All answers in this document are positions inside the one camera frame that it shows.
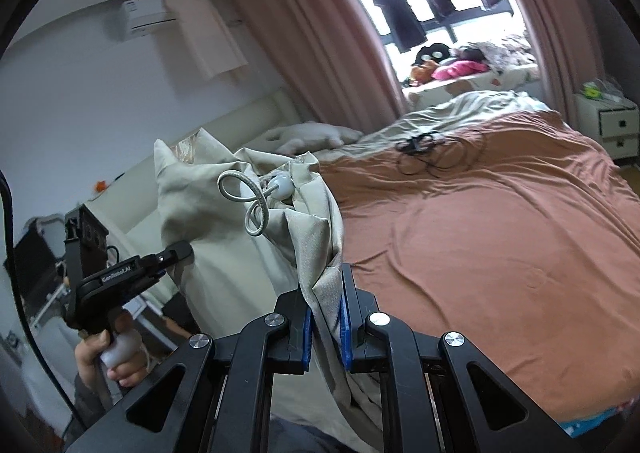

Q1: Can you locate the cream white garment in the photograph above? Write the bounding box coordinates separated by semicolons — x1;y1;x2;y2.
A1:
154;129;382;452

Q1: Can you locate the person's left hand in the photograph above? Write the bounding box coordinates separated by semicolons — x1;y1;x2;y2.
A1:
74;329;150;392

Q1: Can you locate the beige bed headboard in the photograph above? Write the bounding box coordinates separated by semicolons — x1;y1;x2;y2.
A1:
81;88;302;254

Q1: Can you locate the brown bed blanket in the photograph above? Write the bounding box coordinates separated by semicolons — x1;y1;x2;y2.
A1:
321;111;639;421

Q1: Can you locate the grey plush pillow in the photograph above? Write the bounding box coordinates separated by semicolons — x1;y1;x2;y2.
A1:
265;122;364;156

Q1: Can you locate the grey green bed sheet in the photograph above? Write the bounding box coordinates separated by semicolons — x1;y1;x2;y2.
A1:
314;90;550;163

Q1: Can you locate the white bedside cabinet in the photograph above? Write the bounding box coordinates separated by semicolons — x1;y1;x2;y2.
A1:
575;94;639;161

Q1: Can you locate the pile of items on windowsill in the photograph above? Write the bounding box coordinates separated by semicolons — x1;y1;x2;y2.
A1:
402;34;537;87

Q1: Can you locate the pink curtain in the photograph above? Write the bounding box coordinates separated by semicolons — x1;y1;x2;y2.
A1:
231;0;605;132

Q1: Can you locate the black cable on bed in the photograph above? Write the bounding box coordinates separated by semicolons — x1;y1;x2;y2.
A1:
394;129;490;179

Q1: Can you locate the white wall air conditioner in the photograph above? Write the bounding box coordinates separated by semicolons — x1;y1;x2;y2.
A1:
120;0;177;39

